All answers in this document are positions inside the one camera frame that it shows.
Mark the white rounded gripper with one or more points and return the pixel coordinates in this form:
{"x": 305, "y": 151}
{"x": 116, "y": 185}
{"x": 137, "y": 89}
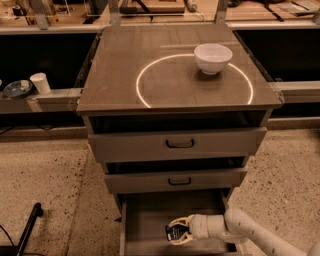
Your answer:
{"x": 199, "y": 226}

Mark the dark rxbar blueberry wrapper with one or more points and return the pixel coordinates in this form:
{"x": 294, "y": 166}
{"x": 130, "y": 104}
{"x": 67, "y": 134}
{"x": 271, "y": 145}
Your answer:
{"x": 176, "y": 229}

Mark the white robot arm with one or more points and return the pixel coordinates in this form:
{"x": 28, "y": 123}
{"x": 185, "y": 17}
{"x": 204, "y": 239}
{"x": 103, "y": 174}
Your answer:
{"x": 231, "y": 227}

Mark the grey bottom drawer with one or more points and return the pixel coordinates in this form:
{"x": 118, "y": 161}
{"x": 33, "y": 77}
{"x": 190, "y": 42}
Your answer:
{"x": 145, "y": 215}

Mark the grey drawer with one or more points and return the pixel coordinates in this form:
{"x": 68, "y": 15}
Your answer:
{"x": 176, "y": 145}
{"x": 145, "y": 215}
{"x": 175, "y": 181}

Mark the grey middle drawer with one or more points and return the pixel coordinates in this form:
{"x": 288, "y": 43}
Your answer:
{"x": 175, "y": 181}

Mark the grey top drawer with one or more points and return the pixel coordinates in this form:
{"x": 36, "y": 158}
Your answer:
{"x": 176, "y": 145}

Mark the grey drawer cabinet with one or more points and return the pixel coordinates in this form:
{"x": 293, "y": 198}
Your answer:
{"x": 145, "y": 79}

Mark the black floor stand leg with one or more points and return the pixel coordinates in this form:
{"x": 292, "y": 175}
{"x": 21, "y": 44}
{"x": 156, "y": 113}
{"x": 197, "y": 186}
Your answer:
{"x": 18, "y": 250}

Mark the white ceramic bowl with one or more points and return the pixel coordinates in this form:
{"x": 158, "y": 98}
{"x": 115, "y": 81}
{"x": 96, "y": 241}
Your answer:
{"x": 212, "y": 58}

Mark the white paper cup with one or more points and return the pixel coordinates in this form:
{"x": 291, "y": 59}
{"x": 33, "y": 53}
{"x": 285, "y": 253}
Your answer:
{"x": 41, "y": 83}

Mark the grey side shelf rail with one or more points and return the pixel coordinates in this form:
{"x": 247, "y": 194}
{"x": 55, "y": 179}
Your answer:
{"x": 57, "y": 100}

